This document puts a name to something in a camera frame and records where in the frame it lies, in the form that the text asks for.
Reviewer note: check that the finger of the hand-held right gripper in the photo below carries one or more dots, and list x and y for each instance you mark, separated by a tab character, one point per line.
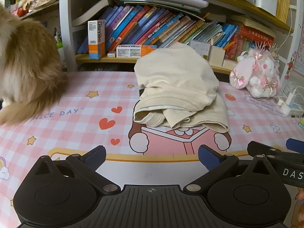
296	145
255	148

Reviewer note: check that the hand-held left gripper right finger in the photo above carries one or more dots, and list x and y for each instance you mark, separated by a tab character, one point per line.
206	156

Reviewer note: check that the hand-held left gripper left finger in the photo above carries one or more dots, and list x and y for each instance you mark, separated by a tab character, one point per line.
98	155

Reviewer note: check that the cream T-shirt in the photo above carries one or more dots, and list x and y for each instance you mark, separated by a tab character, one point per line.
175	80

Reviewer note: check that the person's right hand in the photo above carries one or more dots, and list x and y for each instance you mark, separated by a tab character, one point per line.
301	196

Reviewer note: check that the green and yellow toy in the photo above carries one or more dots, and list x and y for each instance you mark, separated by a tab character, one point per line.
301	121

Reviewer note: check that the white power strip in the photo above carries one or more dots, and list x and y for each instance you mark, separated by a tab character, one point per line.
292	110

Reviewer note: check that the pink checked tablecloth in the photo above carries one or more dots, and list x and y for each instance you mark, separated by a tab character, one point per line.
71	133

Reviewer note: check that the white plug-in charger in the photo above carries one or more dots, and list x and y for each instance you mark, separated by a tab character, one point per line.
291	98

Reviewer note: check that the red cartoon sticker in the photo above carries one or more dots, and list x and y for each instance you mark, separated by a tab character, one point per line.
289	68

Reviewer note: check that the pink rabbit plush toy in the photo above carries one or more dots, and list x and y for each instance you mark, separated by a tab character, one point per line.
263	68

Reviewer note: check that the low cream box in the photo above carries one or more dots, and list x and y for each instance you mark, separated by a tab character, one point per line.
229	63

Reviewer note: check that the cream pen holder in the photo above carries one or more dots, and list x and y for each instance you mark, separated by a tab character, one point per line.
216	57

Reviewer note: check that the tiny white box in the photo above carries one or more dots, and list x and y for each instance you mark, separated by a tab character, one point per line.
111	54

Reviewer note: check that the orange pencil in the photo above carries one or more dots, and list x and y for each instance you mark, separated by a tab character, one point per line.
228	45

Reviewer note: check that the pale purple note box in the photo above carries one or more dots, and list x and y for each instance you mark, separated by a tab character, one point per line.
200	48

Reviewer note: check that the long white and orange box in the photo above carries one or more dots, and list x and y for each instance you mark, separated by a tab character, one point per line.
130	51

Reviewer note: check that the fluffy brown cat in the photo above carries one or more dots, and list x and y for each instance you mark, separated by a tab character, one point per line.
28	64

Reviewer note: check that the tall orange and blue box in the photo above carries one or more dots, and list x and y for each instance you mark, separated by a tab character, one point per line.
96	40

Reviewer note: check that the row of colourful books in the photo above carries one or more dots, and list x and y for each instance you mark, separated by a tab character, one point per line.
147	26

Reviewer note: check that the yellow basket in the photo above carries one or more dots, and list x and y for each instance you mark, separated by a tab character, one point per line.
283	4

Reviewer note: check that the thick grey book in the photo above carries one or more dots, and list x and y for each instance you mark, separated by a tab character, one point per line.
92	11

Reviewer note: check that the white storage box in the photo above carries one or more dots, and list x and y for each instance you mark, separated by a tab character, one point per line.
266	2

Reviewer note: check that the flat stack of thin books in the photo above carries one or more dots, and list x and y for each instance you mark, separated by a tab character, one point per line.
142	1

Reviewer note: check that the wall poster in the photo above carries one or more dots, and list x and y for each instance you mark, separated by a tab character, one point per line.
299	52

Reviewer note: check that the wooden bookshelf with white frame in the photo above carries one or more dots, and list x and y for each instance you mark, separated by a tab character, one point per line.
104	59

